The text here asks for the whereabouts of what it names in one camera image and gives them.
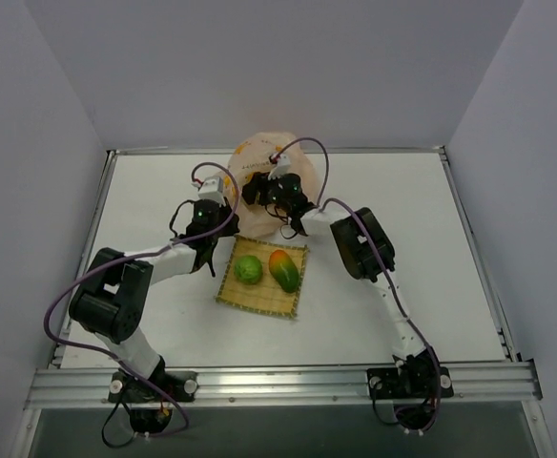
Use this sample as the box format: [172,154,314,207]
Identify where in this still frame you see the translucent cream plastic bag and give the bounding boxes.
[224,132,320,239]

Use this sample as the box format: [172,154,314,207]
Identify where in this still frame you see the green custard apple fake fruit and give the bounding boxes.
[233,255,263,285]

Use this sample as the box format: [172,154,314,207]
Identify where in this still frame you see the orange green fake mango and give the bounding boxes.
[268,250,300,294]

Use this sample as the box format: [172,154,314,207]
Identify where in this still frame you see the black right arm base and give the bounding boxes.
[366,353,454,436]

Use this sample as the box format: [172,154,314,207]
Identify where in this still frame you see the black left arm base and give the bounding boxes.
[101,359,199,441]

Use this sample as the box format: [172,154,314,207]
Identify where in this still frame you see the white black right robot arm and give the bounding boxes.
[241,173,441,394]

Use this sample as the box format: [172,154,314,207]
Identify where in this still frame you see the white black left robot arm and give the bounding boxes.
[69,199,238,400]

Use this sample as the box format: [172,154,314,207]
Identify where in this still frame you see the woven bamboo mat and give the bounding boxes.
[216,236,309,320]

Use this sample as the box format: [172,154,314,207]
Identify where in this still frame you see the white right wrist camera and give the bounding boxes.
[268,153,291,180]

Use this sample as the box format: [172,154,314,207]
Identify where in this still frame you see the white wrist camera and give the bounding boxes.
[268,153,291,180]
[197,176,224,205]

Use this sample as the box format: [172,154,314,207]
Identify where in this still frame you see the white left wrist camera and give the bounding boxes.
[197,176,224,205]

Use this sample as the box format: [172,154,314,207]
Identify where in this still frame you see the aluminium front rail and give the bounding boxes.
[25,362,543,409]

